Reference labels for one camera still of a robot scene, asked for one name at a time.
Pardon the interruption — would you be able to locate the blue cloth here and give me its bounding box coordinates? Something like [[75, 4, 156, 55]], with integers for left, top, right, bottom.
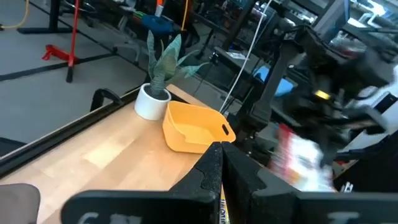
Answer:
[[253, 64, 295, 98]]

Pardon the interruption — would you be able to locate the blue chair seat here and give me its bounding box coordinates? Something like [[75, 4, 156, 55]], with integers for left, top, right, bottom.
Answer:
[[141, 14, 175, 35]]

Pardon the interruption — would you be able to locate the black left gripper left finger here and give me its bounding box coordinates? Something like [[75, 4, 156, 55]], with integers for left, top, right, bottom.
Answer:
[[61, 141, 224, 224]]

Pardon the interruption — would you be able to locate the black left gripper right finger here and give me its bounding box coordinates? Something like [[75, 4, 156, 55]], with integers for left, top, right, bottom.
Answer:
[[221, 141, 398, 224]]

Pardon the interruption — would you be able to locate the yellow plastic bin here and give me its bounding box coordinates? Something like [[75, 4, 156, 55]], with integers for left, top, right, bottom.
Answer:
[[162, 100, 236, 154]]

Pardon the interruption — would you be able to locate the smoky grey transparent bin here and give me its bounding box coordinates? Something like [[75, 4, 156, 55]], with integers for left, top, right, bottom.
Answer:
[[0, 183, 41, 224]]

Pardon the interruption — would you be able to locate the yellow hanging cord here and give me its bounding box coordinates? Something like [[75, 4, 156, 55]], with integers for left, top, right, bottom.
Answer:
[[182, 0, 190, 32]]

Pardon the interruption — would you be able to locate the blue noodle pack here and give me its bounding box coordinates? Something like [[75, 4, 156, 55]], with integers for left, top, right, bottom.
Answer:
[[218, 185, 231, 224]]

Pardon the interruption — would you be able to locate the potted plant white pot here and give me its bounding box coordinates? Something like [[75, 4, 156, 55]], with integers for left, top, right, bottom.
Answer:
[[134, 29, 210, 121]]

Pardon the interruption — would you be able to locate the black floor stand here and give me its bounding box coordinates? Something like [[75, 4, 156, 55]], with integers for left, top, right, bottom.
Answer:
[[17, 0, 74, 34]]

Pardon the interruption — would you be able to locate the yellow floor cable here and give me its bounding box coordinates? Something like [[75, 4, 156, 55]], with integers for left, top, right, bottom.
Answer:
[[0, 0, 30, 31]]

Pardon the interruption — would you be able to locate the red beef noodle pack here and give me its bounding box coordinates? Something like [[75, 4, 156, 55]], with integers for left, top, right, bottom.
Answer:
[[269, 123, 337, 192]]

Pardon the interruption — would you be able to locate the red metal stand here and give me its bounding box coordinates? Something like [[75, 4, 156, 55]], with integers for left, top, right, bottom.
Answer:
[[42, 0, 82, 83]]

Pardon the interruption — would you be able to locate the white cable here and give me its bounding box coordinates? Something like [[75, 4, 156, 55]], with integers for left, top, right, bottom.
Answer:
[[219, 0, 274, 113]]

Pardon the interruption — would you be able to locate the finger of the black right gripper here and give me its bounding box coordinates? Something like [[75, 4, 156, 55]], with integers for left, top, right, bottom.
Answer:
[[320, 130, 341, 167]]

